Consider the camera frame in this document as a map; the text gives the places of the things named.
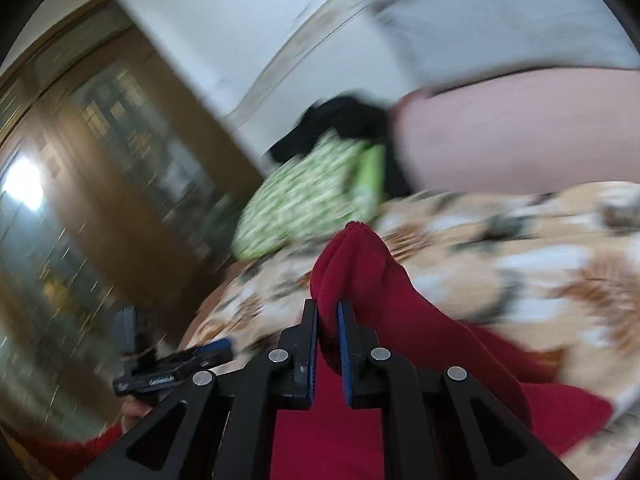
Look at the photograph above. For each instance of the green patterned pillow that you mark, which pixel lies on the green patterned pillow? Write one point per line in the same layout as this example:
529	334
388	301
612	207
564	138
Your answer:
300	200

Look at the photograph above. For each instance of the grey pillow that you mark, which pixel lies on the grey pillow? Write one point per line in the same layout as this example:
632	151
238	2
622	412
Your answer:
490	15

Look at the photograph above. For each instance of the pink bolster cushion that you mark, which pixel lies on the pink bolster cushion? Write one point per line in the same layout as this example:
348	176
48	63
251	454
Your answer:
510	135

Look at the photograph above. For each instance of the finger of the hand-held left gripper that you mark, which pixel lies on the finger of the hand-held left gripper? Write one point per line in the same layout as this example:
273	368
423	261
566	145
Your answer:
210	350

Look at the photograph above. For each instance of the person's left forearm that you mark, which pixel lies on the person's left forearm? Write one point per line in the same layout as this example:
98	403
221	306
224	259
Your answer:
75	450

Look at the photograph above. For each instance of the black cloth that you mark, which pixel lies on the black cloth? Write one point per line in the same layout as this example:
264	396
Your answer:
345	115

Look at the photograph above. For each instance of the leaf print blanket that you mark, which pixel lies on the leaf print blanket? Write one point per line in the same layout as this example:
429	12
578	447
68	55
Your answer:
525	260

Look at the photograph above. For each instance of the red garment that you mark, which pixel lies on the red garment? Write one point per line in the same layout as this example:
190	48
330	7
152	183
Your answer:
400	310

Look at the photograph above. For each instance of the wooden glass-door cabinet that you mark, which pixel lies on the wooden glass-door cabinet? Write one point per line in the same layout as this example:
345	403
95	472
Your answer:
125	160

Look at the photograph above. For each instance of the person's left hand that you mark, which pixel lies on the person's left hand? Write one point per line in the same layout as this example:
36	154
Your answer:
136	415

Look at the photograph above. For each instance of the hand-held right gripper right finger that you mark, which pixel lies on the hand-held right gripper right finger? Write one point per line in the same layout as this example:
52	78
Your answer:
343	355

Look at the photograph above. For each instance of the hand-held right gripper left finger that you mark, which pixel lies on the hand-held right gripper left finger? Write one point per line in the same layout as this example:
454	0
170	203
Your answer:
312	355

